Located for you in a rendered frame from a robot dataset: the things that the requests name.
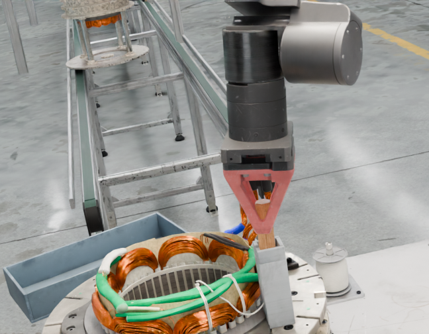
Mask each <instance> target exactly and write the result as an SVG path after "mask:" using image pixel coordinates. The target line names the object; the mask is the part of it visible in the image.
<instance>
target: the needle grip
mask: <svg viewBox="0 0 429 334"><path fill-rule="evenodd" d="M270 203H271V201H270V199H260V200H257V201H256V202H255V209H256V211H257V213H258V215H259V217H260V219H265V216H266V214H267V211H268V209H269V205H270ZM258 241H259V248H260V250H263V249H270V248H273V247H275V235H274V228H272V230H271V233H270V234H258Z"/></svg>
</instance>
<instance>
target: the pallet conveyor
mask: <svg viewBox="0 0 429 334"><path fill-rule="evenodd" d="M152 1H153V2H154V4H155V5H156V7H157V8H158V9H159V11H157V10H156V8H155V7H154V6H153V3H151V4H150V3H149V2H147V1H145V2H142V0H139V1H136V2H137V4H136V2H135V1H133V2H134V5H133V6H132V7H130V8H128V9H126V11H125V14H126V13H127V14H126V20H127V19H128V20H127V22H128V29H130V33H131V34H130V40H131V41H133V40H137V39H138V44H137V45H142V46H144V41H143V38H146V45H147V47H148V48H149V52H148V55H149V59H150V65H151V70H152V71H151V72H150V74H149V75H148V77H144V78H138V79H134V80H128V81H124V82H118V83H112V84H108V85H102V86H99V85H98V84H96V83H94V80H93V76H94V73H95V72H94V71H93V69H88V70H75V88H76V101H77V125H78V137H79V161H80V174H81V198H82V206H83V212H84V216H85V221H86V224H87V230H88V233H89V236H91V234H92V233H94V232H95V233H96V234H97V233H101V232H103V231H106V230H109V229H112V228H114V227H118V226H117V219H116V215H115V210H114V208H117V207H123V206H127V205H132V204H136V203H142V202H145V201H151V200H155V199H160V198H164V197H169V196H173V195H179V194H184V193H188V192H194V191H197V190H204V194H205V201H206V203H207V205H208V206H207V208H206V211H207V212H208V213H210V214H211V217H215V216H218V213H217V211H218V206H216V204H215V203H216V199H215V193H214V188H213V181H212V176H211V169H210V165H213V164H219V163H222V162H221V154H220V152H216V153H212V154H207V146H206V142H205V135H204V130H203V124H202V119H201V112H200V108H199V101H200V103H201V105H202V106H203V108H204V109H205V111H206V112H207V114H208V116H209V117H210V118H211V121H212V122H213V123H214V125H215V127H216V128H217V130H218V131H219V133H220V135H221V136H222V138H223V139H224V138H225V135H226V132H227V130H228V111H227V102H226V101H225V100H224V99H223V97H222V96H221V94H220V93H219V92H218V91H217V90H216V89H215V87H214V86H213V84H212V83H211V82H210V81H209V79H208V78H207V77H206V75H205V74H204V73H203V71H202V70H201V69H200V67H199V66H198V65H197V63H196V62H195V61H194V59H193V58H192V57H191V55H190V54H189V53H188V51H187V50H186V49H185V47H184V45H183V44H182V43H181V44H180V43H179V42H176V40H175V34H174V32H173V31H172V30H171V29H170V27H169V26H168V24H167V23H166V22H165V21H164V19H163V18H162V16H161V15H160V14H159V13H158V12H161V13H162V14H163V16H164V17H165V18H166V19H167V21H168V22H169V23H170V25H171V26H172V27H173V23H172V19H171V18H170V17H169V16H168V14H167V13H166V12H165V11H164V10H163V8H162V7H161V6H160V4H159V3H158V2H157V1H156V0H152ZM138 10H140V13H141V17H142V24H143V27H144V32H142V31H141V26H140V20H139V16H138ZM131 11H132V13H131ZM132 14H133V17H134V23H133V19H132ZM127 17H128V18H127ZM149 22H150V24H151V25H152V27H153V28H154V30H150V25H149ZM134 24H135V27H136V33H135V29H134ZM70 29H72V33H73V52H74V57H76V56H79V55H81V48H80V45H79V40H78V36H77V31H76V27H75V21H74V19H72V27H70V20H69V19H67V61H69V60H70ZM156 35H157V38H158V45H159V49H160V56H161V60H162V66H163V71H164V76H159V74H158V67H157V64H156V57H155V53H154V46H153V42H152V36H156ZM182 38H183V41H184V43H186V45H187V46H188V48H189V49H190V50H191V51H192V53H193V54H194V55H195V57H196V58H197V59H198V61H199V62H200V63H201V64H202V66H203V67H204V69H206V71H207V72H208V73H209V75H210V76H211V78H212V79H213V80H214V81H215V82H216V84H217V85H218V87H219V88H220V89H221V90H222V92H223V93H224V94H225V96H226V86H225V85H224V83H223V82H222V81H221V79H220V78H219V77H218V76H217V75H216V74H215V72H214V71H213V70H212V68H211V67H210V66H209V65H208V64H207V62H206V61H205V60H204V59H203V57H202V56H201V55H200V54H199V53H198V52H197V50H196V49H195V47H194V46H193V45H192V44H191V43H190V42H189V40H188V39H187V38H186V36H185V35H184V34H183V35H182ZM114 43H118V39H117V37H115V38H109V39H104V40H98V41H95V42H91V47H92V48H94V47H98V46H104V45H108V44H114ZM168 53H169V54H170V56H171V57H172V58H173V60H174V62H175V63H176V65H177V67H178V68H179V70H180V71H181V72H178V73H174V74H172V73H171V66H170V62H169V55H168ZM67 70H68V174H69V202H70V207H71V209H75V184H74V163H73V123H72V82H71V69H69V68H67ZM183 79H184V82H185V89H186V93H187V100H188V104H189V111H190V116H191V122H192V127H193V134H194V137H195V145H196V149H197V156H196V157H193V158H187V159H183V160H178V161H174V162H168V163H165V164H158V165H155V166H149V167H145V168H139V169H136V170H130V171H126V172H121V173H117V174H111V175H108V176H107V173H106V170H105V165H104V161H103V157H105V156H107V155H108V153H107V152H106V151H105V143H104V140H103V137H106V136H110V135H116V134H120V133H125V132H129V131H135V130H139V129H145V128H149V127H155V126H158V125H164V124H168V123H173V127H174V131H175V134H176V136H175V141H182V140H185V137H184V136H182V134H183V131H182V128H181V121H180V116H179V109H178V106H177V99H176V94H175V88H174V84H173V81H177V80H183ZM163 83H166V88H167V94H168V99H169V106H170V109H171V112H170V113H169V115H168V116H167V118H165V119H159V120H155V121H149V122H145V123H140V124H136V125H130V126H126V127H120V128H116V129H110V130H106V128H104V127H102V126H101V125H100V121H99V116H98V112H97V108H98V107H100V105H99V104H98V99H97V96H101V95H107V94H111V93H117V92H121V91H127V90H131V89H137V88H141V87H147V86H151V85H154V87H155V90H156V93H155V95H157V96H158V97H163V96H162V95H163V92H162V91H161V85H160V84H163ZM194 168H200V171H201V176H199V178H198V179H197V181H196V183H195V184H189V185H186V186H179V187H176V188H170V189H167V190H161V191H158V192H152V193H148V194H142V195H137V196H133V197H128V198H124V199H119V198H118V197H116V196H114V195H113V194H111V192H110V188H109V186H115V185H119V184H125V183H129V182H134V181H138V180H143V179H147V178H153V177H156V176H163V175H166V174H172V173H176V172H181V171H185V170H190V169H194Z"/></svg>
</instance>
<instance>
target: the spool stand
mask: <svg viewBox="0 0 429 334"><path fill-rule="evenodd" d="M325 245H326V255H327V256H332V255H333V249H332V243H331V242H326V243H325ZM348 277H349V278H348V282H349V283H350V284H351V286H352V288H351V290H350V291H349V292H348V293H346V294H344V295H341V296H335V297H328V296H327V297H326V304H327V306H329V305H332V304H338V303H341V302H346V301H350V300H355V299H358V298H363V297H364V296H365V293H364V292H363V290H362V289H361V288H360V286H359V285H358V283H357V282H356V281H355V280H354V278H353V277H352V275H351V274H349V273H348Z"/></svg>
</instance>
